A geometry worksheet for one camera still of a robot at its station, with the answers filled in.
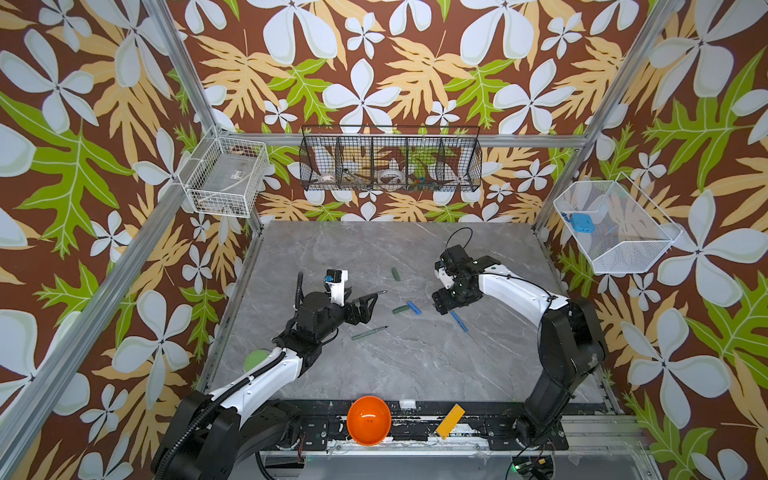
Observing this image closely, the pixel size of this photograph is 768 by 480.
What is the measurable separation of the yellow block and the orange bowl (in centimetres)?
14

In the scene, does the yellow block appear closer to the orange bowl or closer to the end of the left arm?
the orange bowl

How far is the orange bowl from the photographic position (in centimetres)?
72

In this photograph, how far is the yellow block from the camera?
76cm
